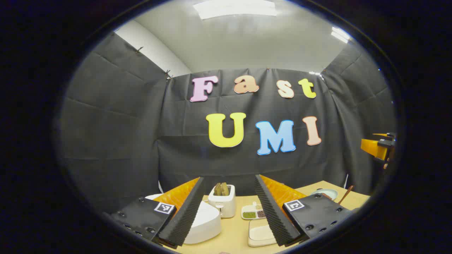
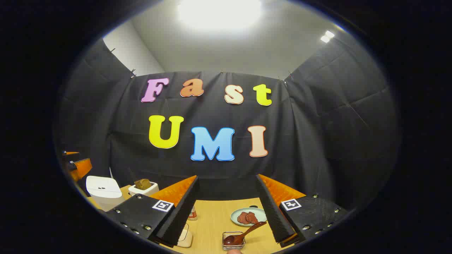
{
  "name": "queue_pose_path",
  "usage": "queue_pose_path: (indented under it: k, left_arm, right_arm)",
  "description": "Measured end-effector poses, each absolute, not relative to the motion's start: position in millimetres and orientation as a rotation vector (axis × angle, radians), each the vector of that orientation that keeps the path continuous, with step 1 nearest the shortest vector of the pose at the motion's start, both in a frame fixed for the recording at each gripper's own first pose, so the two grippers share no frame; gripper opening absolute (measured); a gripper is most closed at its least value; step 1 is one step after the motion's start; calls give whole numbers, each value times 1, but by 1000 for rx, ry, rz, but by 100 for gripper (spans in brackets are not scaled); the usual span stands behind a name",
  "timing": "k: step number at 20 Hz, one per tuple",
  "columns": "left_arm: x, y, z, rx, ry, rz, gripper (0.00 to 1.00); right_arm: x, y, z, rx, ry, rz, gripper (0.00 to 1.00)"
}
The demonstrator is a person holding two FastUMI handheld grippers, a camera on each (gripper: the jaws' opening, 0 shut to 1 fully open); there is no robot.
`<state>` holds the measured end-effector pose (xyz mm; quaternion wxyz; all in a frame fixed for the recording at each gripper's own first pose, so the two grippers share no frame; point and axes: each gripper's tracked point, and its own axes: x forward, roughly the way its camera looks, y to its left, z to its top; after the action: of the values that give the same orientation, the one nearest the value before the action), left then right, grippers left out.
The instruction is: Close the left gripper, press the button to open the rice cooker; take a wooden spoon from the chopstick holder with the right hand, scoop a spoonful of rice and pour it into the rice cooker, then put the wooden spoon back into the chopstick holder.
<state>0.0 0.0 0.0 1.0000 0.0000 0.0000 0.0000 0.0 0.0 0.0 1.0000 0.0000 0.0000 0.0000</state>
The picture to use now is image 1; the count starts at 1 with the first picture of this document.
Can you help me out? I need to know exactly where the ceiling light panel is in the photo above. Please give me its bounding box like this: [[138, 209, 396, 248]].
[[194, 0, 278, 20], [331, 26, 352, 43]]

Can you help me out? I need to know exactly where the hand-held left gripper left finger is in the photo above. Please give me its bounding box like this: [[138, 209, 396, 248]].
[[105, 176, 206, 249]]

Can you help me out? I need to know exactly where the white divided bean dish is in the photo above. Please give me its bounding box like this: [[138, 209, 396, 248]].
[[241, 202, 267, 220]]

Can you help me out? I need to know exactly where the clear plastic rice container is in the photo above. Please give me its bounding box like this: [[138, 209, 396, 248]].
[[247, 219, 278, 247]]

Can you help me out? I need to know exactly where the brown wooden spoon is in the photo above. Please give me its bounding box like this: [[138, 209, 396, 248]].
[[338, 185, 354, 206]]

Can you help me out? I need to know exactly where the pale green plate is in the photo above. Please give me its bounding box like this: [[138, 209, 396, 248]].
[[311, 189, 339, 201]]

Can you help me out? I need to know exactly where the white toaster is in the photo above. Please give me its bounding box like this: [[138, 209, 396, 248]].
[[208, 184, 236, 218]]

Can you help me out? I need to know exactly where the white rice cooker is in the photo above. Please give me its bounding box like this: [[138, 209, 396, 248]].
[[145, 193, 222, 244]]

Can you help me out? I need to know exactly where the black backdrop cloth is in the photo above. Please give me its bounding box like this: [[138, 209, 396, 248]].
[[58, 32, 398, 216]]

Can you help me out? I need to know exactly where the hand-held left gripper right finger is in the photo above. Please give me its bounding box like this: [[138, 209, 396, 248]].
[[254, 174, 354, 247]]

